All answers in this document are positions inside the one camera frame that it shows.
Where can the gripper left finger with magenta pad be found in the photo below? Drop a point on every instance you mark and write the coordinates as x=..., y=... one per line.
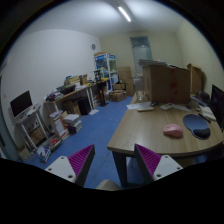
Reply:
x=75, y=167

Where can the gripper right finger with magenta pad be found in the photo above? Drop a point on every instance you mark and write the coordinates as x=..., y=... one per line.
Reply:
x=154, y=166

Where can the pink computer mouse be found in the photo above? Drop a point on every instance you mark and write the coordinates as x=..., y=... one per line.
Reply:
x=173, y=130

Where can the dark blue mouse pad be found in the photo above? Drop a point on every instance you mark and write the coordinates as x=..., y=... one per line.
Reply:
x=197, y=125

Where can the wooden table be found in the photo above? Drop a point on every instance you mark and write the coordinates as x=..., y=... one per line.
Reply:
x=146, y=129

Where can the stack of books on floor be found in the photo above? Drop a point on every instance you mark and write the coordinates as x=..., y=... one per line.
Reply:
x=73, y=123

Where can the white papers on table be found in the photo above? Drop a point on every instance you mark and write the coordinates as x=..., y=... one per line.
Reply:
x=138, y=105

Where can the long wooden desk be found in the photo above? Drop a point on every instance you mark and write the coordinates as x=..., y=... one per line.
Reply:
x=87, y=89

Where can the small white side table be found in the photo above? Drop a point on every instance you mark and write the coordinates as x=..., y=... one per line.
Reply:
x=32, y=127

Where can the cardboard box on floor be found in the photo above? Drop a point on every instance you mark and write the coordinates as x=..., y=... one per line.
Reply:
x=117, y=95

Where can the black monitor on left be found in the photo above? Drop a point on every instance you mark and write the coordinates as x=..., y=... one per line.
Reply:
x=21, y=103

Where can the large cardboard box on table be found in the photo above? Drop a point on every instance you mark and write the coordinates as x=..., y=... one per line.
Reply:
x=165, y=84

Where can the black monitor right edge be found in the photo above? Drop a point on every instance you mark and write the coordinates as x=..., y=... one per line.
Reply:
x=217, y=105

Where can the tall cardboard box right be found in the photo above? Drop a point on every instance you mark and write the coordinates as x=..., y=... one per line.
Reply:
x=196, y=77

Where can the blue white display cabinet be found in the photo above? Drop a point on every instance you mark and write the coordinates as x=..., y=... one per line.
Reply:
x=107, y=64

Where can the ceiling tube light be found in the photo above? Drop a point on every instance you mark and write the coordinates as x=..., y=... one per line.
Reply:
x=124, y=13

